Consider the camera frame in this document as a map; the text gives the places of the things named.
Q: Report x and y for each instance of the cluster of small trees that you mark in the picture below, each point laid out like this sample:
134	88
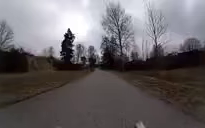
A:
91	56

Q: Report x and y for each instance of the tall bare tree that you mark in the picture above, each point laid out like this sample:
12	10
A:
120	36

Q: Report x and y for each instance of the grey asphalt path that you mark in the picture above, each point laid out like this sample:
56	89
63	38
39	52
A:
100	100

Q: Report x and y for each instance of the dark conifer tree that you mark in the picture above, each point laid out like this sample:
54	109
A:
67	46

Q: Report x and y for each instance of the thin bare tree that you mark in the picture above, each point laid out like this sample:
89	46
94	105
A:
155	33

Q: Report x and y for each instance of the robot's own part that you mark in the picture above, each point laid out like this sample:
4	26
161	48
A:
140	125

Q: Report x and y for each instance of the dry grass verge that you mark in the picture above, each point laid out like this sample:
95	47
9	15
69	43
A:
176	83
23	85

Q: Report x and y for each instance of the long dark hedge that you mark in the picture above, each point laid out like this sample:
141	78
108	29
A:
183	60

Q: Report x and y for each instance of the row of distant trees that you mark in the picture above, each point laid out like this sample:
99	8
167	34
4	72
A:
190	45

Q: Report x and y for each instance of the broad bare tree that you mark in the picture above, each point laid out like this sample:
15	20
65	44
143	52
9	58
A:
0	36

